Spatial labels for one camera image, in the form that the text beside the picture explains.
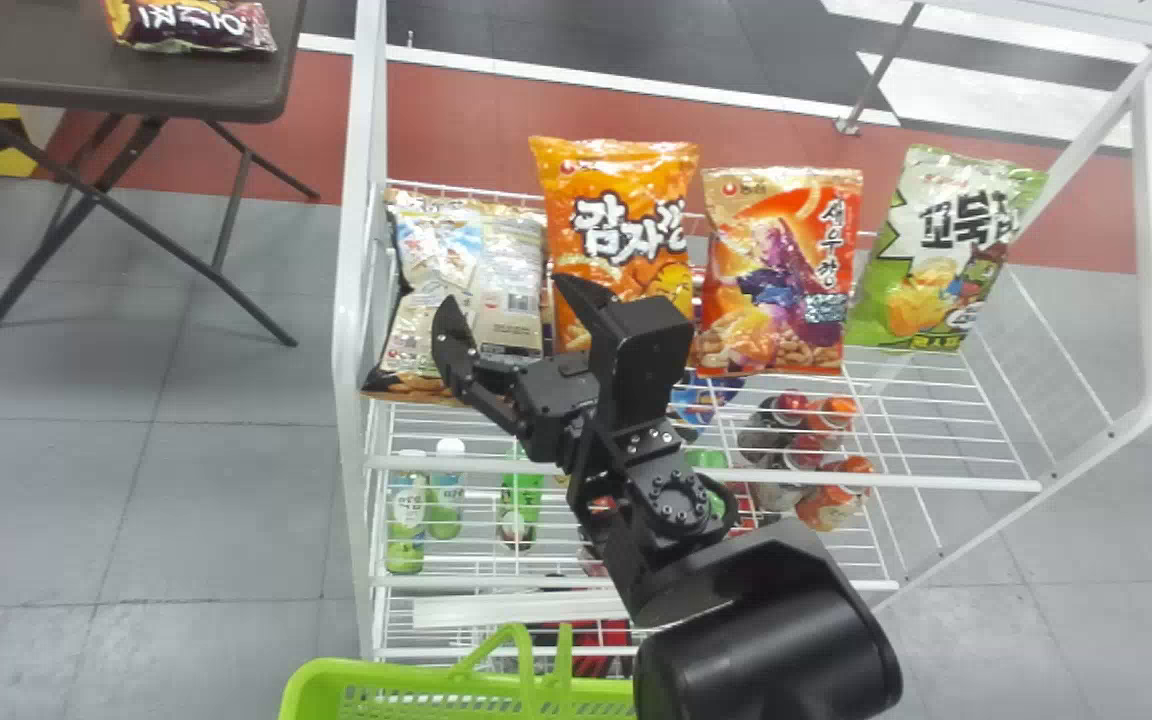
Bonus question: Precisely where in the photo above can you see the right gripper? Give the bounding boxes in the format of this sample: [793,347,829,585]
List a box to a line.
[431,271,629,471]

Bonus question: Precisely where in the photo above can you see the beige snack packet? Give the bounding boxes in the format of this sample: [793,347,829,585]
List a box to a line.
[361,188,549,406]

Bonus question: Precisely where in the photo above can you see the orange snack packet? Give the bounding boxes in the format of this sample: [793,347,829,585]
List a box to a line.
[528,135,702,353]

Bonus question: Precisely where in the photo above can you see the green bottle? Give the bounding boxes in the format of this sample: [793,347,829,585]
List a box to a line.
[384,450,429,576]
[496,445,545,554]
[428,437,467,541]

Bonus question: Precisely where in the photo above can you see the blue snack packet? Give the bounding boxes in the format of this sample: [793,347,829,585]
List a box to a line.
[669,375,745,431]

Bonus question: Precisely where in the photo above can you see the green basket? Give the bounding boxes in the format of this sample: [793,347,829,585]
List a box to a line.
[278,623,637,720]

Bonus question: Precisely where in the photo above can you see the green snack packet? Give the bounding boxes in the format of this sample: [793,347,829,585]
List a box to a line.
[843,143,1049,354]

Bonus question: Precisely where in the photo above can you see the dark red snack packet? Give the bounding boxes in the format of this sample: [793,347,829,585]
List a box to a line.
[101,0,279,55]

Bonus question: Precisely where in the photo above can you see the dark side table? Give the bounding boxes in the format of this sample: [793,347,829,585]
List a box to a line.
[0,0,322,348]

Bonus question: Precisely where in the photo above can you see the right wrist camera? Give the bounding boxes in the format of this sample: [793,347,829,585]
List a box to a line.
[591,297,695,433]

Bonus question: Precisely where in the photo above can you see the white wire rack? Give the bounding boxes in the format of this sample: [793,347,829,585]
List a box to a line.
[331,0,1152,666]

